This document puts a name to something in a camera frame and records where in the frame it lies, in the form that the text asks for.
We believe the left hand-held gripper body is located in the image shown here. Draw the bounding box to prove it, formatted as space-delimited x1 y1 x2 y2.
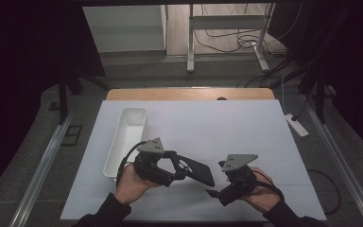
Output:
133 137 189 188

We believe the white desk frame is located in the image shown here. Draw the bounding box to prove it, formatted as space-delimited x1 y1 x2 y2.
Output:
186 3 277 74

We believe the black floor cable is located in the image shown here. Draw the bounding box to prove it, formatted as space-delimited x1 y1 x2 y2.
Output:
306 169 342 216

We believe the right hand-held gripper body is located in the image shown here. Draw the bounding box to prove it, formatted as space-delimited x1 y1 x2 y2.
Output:
217 153 259 199

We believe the black curtain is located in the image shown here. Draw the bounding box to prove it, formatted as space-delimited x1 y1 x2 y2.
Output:
268 0 363 155
0 0 106 202

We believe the white power strip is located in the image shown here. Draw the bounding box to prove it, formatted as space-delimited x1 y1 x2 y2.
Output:
284 113 310 138

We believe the black metal stand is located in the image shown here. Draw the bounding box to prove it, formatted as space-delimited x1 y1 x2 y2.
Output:
48 69 112 125
298 72 329 124

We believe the person's right hand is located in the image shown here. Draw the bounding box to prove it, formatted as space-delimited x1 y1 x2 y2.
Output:
240 166 282 213

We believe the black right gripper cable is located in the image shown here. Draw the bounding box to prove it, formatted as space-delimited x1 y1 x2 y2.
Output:
249 171 285 201

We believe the wooden table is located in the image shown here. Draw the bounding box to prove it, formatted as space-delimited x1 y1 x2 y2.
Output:
106 87 276 102

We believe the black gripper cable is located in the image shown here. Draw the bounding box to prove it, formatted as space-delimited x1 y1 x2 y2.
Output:
249 171 285 201
115 140 148 189

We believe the white power strip cable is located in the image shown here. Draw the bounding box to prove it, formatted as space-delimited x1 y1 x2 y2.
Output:
280 75 288 115

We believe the white cabinet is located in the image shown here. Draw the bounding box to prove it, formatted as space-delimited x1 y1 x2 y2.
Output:
82 4 168 54

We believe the tangle of black cables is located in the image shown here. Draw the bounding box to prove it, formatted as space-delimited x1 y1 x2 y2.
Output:
193 3 297 59

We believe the white table sheet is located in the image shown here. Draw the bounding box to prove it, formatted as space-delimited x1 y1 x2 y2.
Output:
60 99 328 222

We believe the aluminium rail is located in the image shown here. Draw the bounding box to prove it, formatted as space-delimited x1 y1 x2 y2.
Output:
302 94 363 227
9 110 77 227

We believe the dark floor frame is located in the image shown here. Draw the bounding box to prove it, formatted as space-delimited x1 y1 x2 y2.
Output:
60 125 83 148

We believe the person's left hand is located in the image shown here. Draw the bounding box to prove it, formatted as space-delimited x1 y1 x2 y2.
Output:
114 164 162 207

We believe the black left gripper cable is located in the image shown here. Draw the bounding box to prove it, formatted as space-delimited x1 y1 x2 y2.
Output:
115 140 148 189

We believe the white plastic bin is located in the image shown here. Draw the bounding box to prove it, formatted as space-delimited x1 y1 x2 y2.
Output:
103 107 148 183

